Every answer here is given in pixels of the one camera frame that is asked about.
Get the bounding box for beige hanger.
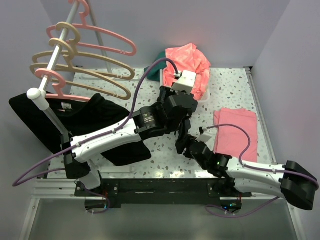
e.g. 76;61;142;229
29;62;132;101
55;21;82;44
31;37;136;81

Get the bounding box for dark navy shorts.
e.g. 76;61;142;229
175;119;192;155

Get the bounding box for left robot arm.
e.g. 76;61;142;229
62;87;198;196

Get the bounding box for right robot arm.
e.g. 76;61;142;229
182;138;319;211

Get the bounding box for rear pink hanger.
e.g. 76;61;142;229
46;0;137;56

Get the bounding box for pink hanger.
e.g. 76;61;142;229
35;68;90;102
46;0;137;56

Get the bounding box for front pink hanger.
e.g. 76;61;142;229
35;68;90;102

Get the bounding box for white plastic bin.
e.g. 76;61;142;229
159;69;210;104

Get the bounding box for folded pink cloth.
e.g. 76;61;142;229
213;108;258;163

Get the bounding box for dark green garment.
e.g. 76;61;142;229
147;50;167;82

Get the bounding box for coral patterned garment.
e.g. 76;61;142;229
165;43;211;101

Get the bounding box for black t-shirt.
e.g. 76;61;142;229
9;93;152;166

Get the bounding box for white clothes rack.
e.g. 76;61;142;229
26;0;137;173

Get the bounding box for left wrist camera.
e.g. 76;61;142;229
171;70;197;95

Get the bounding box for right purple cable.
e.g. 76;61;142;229
205;123;320;219

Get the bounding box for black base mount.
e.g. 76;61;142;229
74;178;252;210

